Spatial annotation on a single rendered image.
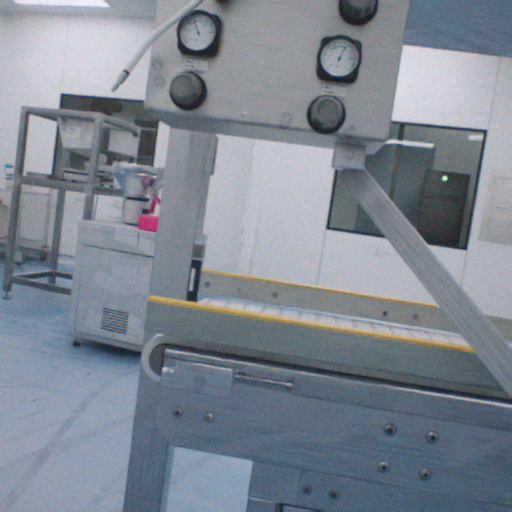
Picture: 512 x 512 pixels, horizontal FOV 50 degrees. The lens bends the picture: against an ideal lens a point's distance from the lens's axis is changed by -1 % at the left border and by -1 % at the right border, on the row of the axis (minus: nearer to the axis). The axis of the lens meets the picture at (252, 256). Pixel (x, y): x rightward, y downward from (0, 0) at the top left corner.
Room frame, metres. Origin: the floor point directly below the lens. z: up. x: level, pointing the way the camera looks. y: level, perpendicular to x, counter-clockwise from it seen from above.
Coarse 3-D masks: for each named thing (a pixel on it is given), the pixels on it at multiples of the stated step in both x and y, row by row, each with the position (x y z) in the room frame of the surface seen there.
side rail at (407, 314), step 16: (208, 288) 0.80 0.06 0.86; (224, 288) 0.80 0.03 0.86; (256, 288) 0.80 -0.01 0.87; (272, 288) 0.79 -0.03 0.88; (288, 288) 0.79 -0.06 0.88; (304, 288) 0.79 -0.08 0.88; (288, 304) 0.79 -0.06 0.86; (304, 304) 0.79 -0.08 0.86; (320, 304) 0.79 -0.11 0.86; (336, 304) 0.78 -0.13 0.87; (352, 304) 0.78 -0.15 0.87; (368, 304) 0.78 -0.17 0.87; (384, 304) 0.78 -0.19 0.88; (400, 304) 0.78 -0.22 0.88; (384, 320) 0.78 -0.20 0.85; (400, 320) 0.78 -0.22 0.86; (416, 320) 0.77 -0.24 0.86; (432, 320) 0.77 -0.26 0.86; (448, 320) 0.77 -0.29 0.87; (496, 320) 0.76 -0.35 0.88
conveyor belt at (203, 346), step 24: (264, 312) 0.74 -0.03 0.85; (288, 312) 0.77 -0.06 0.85; (168, 336) 0.55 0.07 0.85; (432, 336) 0.74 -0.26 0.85; (456, 336) 0.76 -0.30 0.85; (144, 360) 0.55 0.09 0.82; (288, 360) 0.54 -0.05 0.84; (312, 360) 0.53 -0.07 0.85; (432, 384) 0.52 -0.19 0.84; (456, 384) 0.52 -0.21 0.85
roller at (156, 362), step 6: (156, 348) 0.54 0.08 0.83; (162, 348) 0.54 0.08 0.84; (186, 348) 0.57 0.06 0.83; (192, 348) 0.60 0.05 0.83; (150, 354) 0.54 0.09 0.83; (156, 354) 0.54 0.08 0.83; (162, 354) 0.54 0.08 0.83; (150, 360) 0.54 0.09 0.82; (156, 360) 0.54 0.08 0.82; (162, 360) 0.54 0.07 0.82; (150, 366) 0.54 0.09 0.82; (156, 366) 0.54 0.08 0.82; (162, 366) 0.54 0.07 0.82; (156, 372) 0.54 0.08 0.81
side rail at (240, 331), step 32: (160, 320) 0.53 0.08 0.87; (192, 320) 0.53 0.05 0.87; (224, 320) 0.53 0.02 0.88; (256, 320) 0.52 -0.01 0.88; (288, 352) 0.52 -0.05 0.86; (320, 352) 0.52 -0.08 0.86; (352, 352) 0.51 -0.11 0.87; (384, 352) 0.51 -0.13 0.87; (416, 352) 0.51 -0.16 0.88; (448, 352) 0.51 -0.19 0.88; (480, 384) 0.50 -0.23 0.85
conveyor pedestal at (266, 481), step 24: (264, 480) 0.56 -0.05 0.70; (288, 480) 0.56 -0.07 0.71; (360, 480) 0.56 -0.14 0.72; (264, 504) 0.56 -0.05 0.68; (288, 504) 0.57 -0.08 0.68; (360, 504) 0.56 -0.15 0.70; (384, 504) 0.55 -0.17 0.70; (408, 504) 0.55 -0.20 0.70; (432, 504) 0.55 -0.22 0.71; (456, 504) 0.55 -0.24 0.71; (480, 504) 0.54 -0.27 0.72
